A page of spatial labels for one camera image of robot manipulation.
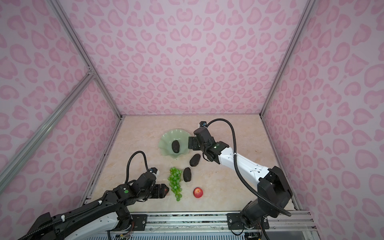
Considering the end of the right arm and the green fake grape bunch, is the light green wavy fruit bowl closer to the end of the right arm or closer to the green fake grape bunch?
the green fake grape bunch

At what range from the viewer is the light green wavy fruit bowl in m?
0.99

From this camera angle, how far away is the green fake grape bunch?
829 mm
